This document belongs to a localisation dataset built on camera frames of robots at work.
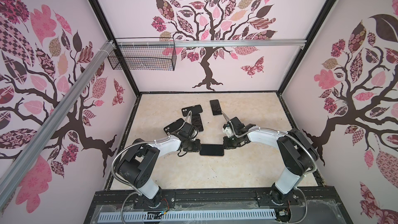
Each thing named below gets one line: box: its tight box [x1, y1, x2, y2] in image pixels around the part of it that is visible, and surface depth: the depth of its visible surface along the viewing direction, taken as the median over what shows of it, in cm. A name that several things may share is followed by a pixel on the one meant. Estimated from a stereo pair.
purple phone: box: [199, 144, 225, 157], surface depth 91 cm
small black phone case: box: [181, 104, 203, 117], surface depth 112 cm
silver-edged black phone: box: [209, 99, 223, 116], surface depth 112 cm
